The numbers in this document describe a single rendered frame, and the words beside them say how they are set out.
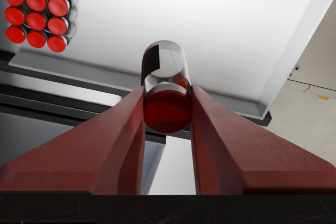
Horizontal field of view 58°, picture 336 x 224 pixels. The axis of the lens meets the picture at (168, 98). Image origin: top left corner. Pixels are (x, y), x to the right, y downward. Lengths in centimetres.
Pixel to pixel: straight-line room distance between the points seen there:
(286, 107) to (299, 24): 128
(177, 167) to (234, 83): 20
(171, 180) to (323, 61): 81
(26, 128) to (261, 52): 37
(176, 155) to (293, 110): 123
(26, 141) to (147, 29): 29
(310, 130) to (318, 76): 63
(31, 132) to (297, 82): 97
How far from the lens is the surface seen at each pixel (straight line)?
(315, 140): 190
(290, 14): 41
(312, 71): 123
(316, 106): 173
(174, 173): 56
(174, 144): 51
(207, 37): 40
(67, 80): 43
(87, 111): 45
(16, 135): 55
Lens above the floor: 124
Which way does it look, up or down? 54 degrees down
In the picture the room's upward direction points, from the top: 179 degrees counter-clockwise
